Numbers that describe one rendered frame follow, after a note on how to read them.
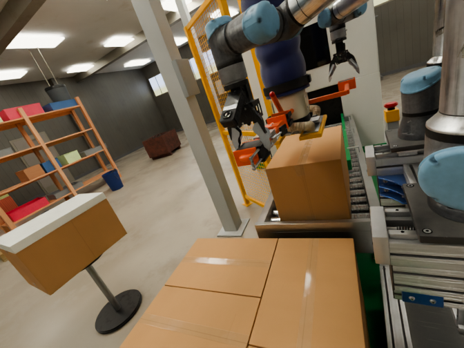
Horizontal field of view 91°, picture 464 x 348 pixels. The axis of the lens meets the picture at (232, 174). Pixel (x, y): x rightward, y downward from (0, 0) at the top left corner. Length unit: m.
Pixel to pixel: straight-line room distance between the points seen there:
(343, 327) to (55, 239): 1.69
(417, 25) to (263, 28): 10.27
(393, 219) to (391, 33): 10.07
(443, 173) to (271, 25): 0.42
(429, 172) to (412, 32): 10.33
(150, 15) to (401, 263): 2.16
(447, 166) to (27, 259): 1.92
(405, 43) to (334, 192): 9.63
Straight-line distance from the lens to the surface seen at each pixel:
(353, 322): 1.07
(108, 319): 2.48
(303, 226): 1.40
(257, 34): 0.57
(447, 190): 0.48
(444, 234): 0.63
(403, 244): 0.69
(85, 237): 1.99
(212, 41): 0.66
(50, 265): 1.94
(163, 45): 2.17
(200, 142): 2.16
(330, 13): 1.28
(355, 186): 1.81
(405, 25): 10.72
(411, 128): 1.09
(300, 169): 1.28
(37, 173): 7.09
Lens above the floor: 1.43
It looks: 20 degrees down
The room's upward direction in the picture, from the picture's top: 20 degrees counter-clockwise
